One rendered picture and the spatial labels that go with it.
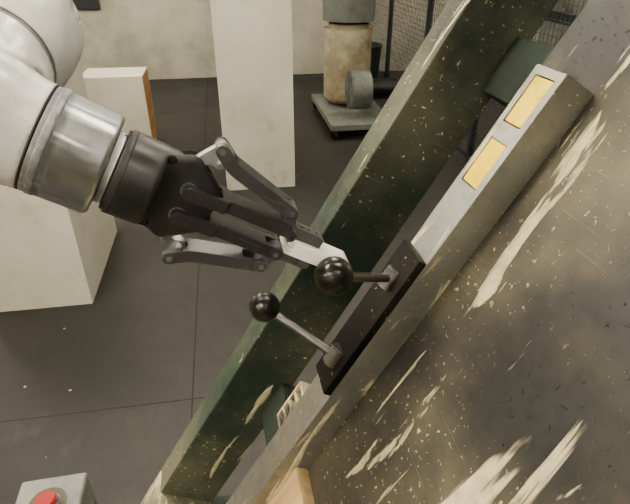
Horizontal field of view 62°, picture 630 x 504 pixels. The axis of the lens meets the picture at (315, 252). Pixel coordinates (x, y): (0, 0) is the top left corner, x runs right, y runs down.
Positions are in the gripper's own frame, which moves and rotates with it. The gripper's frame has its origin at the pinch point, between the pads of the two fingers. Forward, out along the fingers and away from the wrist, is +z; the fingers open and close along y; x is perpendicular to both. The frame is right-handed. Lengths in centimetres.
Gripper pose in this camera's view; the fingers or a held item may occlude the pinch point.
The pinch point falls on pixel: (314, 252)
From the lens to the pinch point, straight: 52.4
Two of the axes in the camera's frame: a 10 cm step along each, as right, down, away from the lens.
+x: 1.9, 5.0, -8.4
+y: -5.0, 7.9, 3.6
